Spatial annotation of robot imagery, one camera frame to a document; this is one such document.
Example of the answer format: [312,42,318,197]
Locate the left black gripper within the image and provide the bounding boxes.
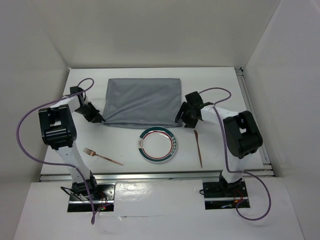
[74,101,104,124]

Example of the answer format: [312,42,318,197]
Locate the grey cloth napkin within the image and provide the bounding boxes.
[102,78,182,129]

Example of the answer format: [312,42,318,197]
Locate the white plate green red rim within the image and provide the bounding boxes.
[137,126,178,165]

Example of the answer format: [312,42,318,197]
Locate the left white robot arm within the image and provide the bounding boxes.
[38,86,105,200]

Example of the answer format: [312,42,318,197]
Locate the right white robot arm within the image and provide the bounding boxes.
[175,91,263,196]

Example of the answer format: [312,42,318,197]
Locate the copper knife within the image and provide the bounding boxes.
[193,129,203,168]

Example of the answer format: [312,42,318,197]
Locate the copper fork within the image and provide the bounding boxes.
[83,147,124,166]

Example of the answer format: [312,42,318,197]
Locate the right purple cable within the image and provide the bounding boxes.
[199,87,272,221]

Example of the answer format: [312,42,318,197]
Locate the purple cable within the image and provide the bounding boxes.
[199,87,272,221]
[15,78,103,225]

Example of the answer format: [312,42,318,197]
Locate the aluminium rail front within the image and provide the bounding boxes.
[39,169,275,182]

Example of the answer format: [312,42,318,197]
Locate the aluminium rail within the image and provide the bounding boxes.
[234,66,273,173]
[39,169,275,182]

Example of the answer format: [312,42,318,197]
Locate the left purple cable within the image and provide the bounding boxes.
[15,78,103,225]

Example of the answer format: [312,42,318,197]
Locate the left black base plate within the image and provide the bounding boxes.
[60,183,116,213]

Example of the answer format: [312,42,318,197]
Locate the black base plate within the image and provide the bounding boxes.
[60,183,116,213]
[199,181,251,210]

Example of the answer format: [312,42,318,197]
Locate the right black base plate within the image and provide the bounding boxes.
[199,181,251,210]

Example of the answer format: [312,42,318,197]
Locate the aluminium rail right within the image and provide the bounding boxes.
[234,66,273,173]

